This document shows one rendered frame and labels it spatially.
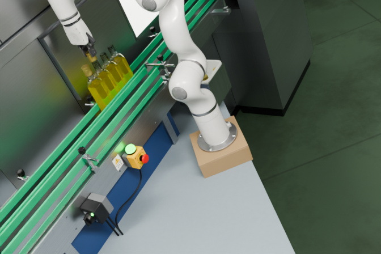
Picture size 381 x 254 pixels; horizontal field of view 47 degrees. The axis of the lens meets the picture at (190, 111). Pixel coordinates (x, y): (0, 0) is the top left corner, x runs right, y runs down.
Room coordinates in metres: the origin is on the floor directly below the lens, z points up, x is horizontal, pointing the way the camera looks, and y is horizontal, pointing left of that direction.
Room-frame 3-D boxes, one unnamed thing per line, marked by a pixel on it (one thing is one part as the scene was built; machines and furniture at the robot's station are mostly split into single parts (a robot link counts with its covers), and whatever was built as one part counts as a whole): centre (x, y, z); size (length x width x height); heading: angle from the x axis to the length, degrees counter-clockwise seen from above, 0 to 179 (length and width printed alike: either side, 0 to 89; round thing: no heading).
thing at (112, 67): (1.81, 0.25, 1.16); 0.06 x 0.06 x 0.21; 46
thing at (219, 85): (1.88, -0.08, 0.92); 0.27 x 0.17 x 0.15; 46
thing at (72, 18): (1.77, 0.30, 1.53); 0.09 x 0.08 x 0.03; 46
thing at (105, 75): (1.77, 0.30, 1.16); 0.06 x 0.06 x 0.21; 46
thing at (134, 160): (1.49, 0.30, 0.96); 0.07 x 0.07 x 0.07; 46
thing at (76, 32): (1.77, 0.30, 1.47); 0.10 x 0.07 x 0.11; 46
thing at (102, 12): (2.13, 0.14, 1.32); 0.90 x 0.03 x 0.34; 136
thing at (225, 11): (2.31, -0.40, 1.07); 0.17 x 0.05 x 0.23; 46
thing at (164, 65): (1.85, 0.05, 1.12); 0.17 x 0.03 x 0.12; 46
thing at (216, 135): (1.54, -0.06, 0.93); 0.19 x 0.19 x 0.18
